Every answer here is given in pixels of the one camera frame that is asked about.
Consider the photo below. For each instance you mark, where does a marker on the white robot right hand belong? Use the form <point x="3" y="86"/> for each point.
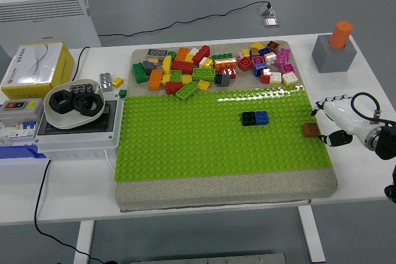
<point x="343" y="115"/>

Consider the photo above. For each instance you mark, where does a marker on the blue square building brick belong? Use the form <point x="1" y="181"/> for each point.
<point x="262" y="117"/>

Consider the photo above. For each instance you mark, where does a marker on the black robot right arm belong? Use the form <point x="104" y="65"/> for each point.
<point x="385" y="143"/>

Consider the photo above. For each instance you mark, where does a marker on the brown building brick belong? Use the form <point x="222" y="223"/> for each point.
<point x="311" y="130"/>
<point x="273" y="46"/>

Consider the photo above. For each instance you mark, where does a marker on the white building brick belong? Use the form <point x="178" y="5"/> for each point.
<point x="290" y="79"/>

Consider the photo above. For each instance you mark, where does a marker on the white and yellow brick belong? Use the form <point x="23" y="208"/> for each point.
<point x="206" y="62"/>
<point x="275" y="78"/>

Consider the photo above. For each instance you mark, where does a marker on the light magenta building brick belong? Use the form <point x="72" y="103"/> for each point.
<point x="284" y="56"/>

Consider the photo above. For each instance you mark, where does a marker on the white and orange brick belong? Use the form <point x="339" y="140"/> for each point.
<point x="270" y="59"/>

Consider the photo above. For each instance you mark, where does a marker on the black square building brick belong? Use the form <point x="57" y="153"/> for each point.
<point x="248" y="118"/>

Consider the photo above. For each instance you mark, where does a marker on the dark blue building brick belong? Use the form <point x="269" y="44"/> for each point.
<point x="265" y="51"/>

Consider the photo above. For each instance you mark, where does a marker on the small brown orange brick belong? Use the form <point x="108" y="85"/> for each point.
<point x="254" y="52"/>

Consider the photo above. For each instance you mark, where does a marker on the yellow building brick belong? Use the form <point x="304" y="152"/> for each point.
<point x="167" y="63"/>
<point x="187" y="79"/>
<point x="246" y="53"/>
<point x="204" y="85"/>
<point x="166" y="79"/>
<point x="117" y="82"/>
<point x="189" y="58"/>
<point x="257" y="46"/>

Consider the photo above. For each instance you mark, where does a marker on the small pink brick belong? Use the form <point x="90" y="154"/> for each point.
<point x="240" y="55"/>

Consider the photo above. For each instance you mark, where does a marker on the dark grey building brick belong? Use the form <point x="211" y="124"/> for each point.
<point x="222" y="80"/>

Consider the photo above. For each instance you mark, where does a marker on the orange building brick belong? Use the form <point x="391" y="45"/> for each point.
<point x="225" y="64"/>
<point x="182" y="54"/>
<point x="155" y="80"/>

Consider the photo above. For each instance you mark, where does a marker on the flat dark green brick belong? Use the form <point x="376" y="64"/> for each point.
<point x="222" y="56"/>

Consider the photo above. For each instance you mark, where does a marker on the long lime green brick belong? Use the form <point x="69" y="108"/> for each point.
<point x="204" y="74"/>
<point x="187" y="90"/>

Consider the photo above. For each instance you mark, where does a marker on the green studded baseplate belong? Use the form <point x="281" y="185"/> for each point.
<point x="191" y="143"/>

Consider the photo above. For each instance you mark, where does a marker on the long red building brick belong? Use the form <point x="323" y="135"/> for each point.
<point x="201" y="54"/>

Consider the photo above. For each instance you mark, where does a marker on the small white brick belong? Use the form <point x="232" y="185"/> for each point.
<point x="194" y="51"/>

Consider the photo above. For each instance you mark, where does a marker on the large red building brick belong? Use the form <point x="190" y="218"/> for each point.
<point x="182" y="66"/>

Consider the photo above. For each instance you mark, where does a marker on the lime green square brick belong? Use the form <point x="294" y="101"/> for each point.
<point x="175" y="76"/>

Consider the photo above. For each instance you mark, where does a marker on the small dark green brick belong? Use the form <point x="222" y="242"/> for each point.
<point x="122" y="93"/>
<point x="172" y="55"/>

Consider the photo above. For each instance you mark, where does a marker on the grey flat building brick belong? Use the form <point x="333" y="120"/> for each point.
<point x="157" y="52"/>

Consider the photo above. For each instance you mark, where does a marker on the pink and white brick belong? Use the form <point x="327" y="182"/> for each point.
<point x="153" y="61"/>

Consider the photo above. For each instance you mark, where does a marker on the grey sloped brick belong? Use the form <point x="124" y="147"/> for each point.
<point x="150" y="66"/>

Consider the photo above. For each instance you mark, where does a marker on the dark green building brick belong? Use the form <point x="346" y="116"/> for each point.
<point x="140" y="73"/>

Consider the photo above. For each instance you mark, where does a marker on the grey cube block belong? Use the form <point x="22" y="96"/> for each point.
<point x="332" y="60"/>

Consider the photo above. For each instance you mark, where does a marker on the orange cylinder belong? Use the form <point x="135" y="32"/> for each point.
<point x="340" y="35"/>

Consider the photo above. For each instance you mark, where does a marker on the closed silver floor socket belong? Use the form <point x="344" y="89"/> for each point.
<point x="271" y="23"/>

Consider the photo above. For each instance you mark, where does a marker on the white table leg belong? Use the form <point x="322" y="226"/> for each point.
<point x="312" y="236"/>
<point x="83" y="242"/>

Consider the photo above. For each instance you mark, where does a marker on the open silver floor socket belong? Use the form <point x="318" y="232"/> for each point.
<point x="266" y="10"/>

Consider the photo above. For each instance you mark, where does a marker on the large black hex nut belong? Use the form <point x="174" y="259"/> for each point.
<point x="87" y="104"/>
<point x="61" y="100"/>

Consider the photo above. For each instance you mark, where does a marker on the white bowl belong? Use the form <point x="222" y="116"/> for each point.
<point x="57" y="120"/>

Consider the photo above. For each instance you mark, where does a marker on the yellow and white cardboard box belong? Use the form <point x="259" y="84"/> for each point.
<point x="34" y="69"/>

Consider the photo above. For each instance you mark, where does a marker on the white panel heater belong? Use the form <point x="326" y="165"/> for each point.
<point x="46" y="16"/>

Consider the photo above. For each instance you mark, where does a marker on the white blue circuit breaker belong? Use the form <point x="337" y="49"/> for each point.
<point x="18" y="132"/>

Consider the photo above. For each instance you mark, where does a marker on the grey electrical enclosure box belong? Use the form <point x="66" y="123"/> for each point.
<point x="77" y="145"/>

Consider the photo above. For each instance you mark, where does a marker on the grey switch box red button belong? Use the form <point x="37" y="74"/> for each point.
<point x="20" y="111"/>

